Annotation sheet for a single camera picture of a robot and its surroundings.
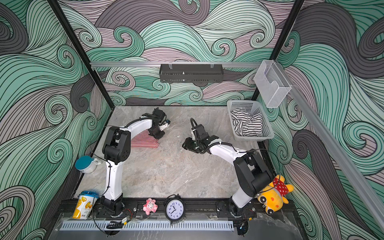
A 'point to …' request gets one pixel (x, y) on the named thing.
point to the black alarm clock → (174, 208)
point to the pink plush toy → (150, 206)
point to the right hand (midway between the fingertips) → (184, 146)
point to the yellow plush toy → (272, 197)
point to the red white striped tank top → (144, 139)
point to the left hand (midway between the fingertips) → (158, 134)
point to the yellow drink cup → (86, 201)
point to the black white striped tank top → (245, 124)
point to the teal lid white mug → (87, 164)
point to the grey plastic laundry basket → (253, 107)
